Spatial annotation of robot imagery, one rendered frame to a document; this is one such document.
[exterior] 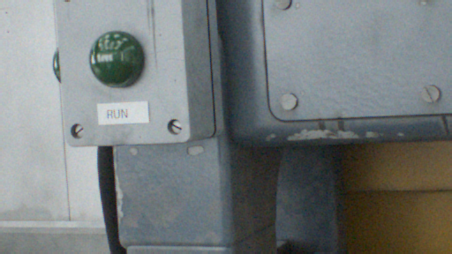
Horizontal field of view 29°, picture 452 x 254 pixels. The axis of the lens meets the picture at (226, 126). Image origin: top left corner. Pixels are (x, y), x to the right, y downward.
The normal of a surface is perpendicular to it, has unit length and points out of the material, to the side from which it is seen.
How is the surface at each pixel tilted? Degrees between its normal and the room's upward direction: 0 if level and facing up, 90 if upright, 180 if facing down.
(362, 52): 90
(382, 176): 90
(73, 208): 90
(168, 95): 90
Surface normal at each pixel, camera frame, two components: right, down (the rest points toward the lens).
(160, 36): -0.39, 0.07
